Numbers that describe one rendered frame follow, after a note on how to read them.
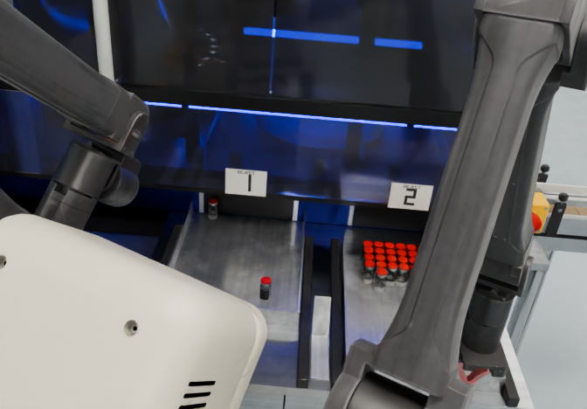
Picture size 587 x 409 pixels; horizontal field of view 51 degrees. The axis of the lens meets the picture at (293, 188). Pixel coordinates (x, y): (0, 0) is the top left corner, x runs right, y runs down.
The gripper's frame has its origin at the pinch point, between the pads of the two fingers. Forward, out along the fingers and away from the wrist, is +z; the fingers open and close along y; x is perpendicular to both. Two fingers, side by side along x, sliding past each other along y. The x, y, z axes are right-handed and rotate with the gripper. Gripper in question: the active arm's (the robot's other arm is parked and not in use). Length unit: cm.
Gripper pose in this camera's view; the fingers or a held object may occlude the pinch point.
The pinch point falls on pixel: (466, 381)
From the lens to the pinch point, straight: 106.4
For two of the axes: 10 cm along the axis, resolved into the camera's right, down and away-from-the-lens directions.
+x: -10.0, -0.7, 0.1
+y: 0.5, -5.2, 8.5
